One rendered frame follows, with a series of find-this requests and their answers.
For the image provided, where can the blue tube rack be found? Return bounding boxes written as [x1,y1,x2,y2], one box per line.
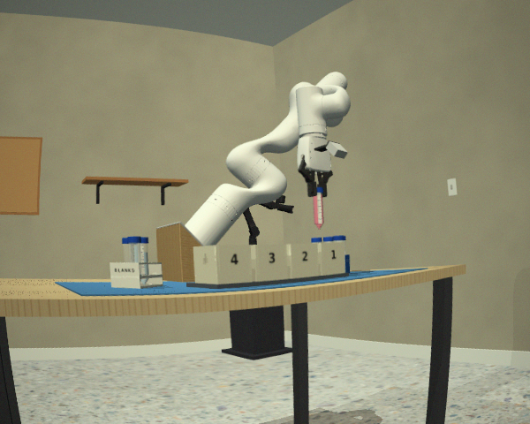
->
[344,254,350,273]

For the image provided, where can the beige tube rack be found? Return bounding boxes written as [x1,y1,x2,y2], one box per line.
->
[110,262,163,289]

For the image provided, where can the blue bench mat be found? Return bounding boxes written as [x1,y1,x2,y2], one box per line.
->
[55,269,422,296]

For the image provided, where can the sample tube with blue cap and orange dot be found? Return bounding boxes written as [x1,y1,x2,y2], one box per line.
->
[313,187,324,229]

